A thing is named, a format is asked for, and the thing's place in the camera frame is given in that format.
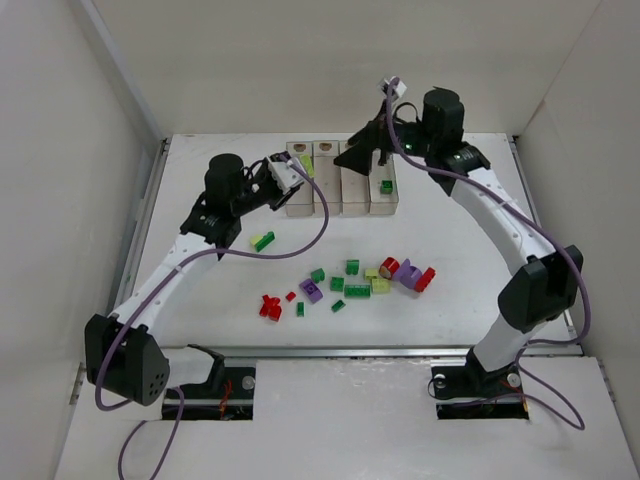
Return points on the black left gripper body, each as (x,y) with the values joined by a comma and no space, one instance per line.
(275,191)

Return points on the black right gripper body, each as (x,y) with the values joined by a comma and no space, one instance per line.
(377,138)

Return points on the lime green lego brick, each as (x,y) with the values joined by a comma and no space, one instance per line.
(307,162)

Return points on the green square lego brick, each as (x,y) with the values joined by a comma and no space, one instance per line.
(386,187)

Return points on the small green lego brick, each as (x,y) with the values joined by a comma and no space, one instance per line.
(318,275)

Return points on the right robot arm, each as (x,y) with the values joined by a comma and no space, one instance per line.
(546,277)

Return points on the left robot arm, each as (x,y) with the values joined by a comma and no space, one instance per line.
(122,351)

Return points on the clear bin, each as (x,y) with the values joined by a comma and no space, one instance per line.
(301,204)
(383,205)
(355,190)
(327,174)

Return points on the green arch lego brick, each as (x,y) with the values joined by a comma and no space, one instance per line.
(352,266)

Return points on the green numbered lego brick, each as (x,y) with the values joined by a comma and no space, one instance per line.
(337,283)

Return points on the purple slope lego brick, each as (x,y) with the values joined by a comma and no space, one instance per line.
(311,290)

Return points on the lime small lego brick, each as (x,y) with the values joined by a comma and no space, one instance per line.
(371,273)

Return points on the red flower round lego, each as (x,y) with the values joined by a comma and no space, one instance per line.
(388,268)

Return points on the long green lego brick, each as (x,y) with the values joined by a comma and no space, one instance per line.
(357,291)

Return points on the red cross lego piece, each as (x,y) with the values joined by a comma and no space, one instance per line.
(271,308)

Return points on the green slope lego brick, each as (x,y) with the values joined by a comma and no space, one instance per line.
(337,306)

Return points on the purple arch lego brick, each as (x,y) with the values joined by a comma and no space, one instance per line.
(407,274)

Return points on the lime square lego brick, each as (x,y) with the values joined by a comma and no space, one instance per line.
(380,285)

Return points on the red double round lego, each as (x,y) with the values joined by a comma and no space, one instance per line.
(424,281)

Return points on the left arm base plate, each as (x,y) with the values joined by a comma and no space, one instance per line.
(228,396)

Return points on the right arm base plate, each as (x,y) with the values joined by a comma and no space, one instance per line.
(463,394)

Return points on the aluminium front rail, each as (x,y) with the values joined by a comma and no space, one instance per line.
(286,352)

